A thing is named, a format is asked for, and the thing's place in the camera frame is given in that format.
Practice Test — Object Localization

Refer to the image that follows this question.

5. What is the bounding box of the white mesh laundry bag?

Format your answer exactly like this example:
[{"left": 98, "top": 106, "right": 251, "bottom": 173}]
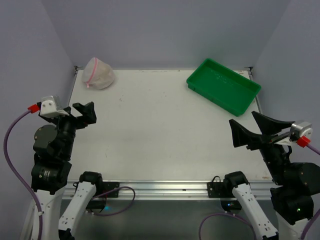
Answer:
[{"left": 81, "top": 57, "right": 116, "bottom": 90}]

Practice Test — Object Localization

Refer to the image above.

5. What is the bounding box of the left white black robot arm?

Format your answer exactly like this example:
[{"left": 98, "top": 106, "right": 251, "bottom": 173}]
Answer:
[{"left": 31, "top": 98, "right": 103, "bottom": 240}]

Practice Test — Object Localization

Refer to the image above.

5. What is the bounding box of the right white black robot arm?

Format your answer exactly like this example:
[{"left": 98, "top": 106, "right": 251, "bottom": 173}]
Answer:
[{"left": 223, "top": 111, "right": 320, "bottom": 240}]

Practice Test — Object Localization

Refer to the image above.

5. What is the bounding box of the green plastic tray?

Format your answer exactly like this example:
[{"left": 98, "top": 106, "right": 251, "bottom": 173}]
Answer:
[{"left": 186, "top": 58, "right": 261, "bottom": 117}]

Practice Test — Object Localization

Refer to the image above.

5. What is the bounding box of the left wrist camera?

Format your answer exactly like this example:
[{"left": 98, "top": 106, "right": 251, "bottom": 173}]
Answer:
[{"left": 39, "top": 95, "right": 70, "bottom": 119}]

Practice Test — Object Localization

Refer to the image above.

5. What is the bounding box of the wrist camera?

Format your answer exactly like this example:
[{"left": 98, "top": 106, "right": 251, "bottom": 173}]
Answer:
[
  {"left": 39, "top": 95, "right": 70, "bottom": 119},
  {"left": 275, "top": 120, "right": 313, "bottom": 148}
]

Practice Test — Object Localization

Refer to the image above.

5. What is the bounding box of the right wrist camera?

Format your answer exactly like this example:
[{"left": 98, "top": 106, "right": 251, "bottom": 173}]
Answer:
[{"left": 275, "top": 120, "right": 313, "bottom": 148}]

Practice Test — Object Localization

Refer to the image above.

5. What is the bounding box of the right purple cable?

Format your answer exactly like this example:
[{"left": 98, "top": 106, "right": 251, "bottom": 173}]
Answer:
[{"left": 199, "top": 143, "right": 320, "bottom": 240}]

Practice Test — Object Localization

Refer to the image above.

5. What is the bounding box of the aluminium mounting rail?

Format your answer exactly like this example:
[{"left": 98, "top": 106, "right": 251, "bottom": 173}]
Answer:
[{"left": 62, "top": 180, "right": 276, "bottom": 201}]

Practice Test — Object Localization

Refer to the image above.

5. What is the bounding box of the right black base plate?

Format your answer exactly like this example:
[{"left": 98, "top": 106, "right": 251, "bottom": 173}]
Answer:
[{"left": 206, "top": 175, "right": 234, "bottom": 198}]

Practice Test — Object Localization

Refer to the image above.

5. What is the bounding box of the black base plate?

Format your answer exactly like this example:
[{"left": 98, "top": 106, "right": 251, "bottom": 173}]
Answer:
[
  {"left": 94, "top": 181, "right": 120, "bottom": 198},
  {"left": 206, "top": 175, "right": 234, "bottom": 198}
]

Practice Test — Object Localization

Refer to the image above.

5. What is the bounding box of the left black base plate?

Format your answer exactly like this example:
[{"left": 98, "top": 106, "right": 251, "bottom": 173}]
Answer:
[{"left": 94, "top": 181, "right": 120, "bottom": 198}]

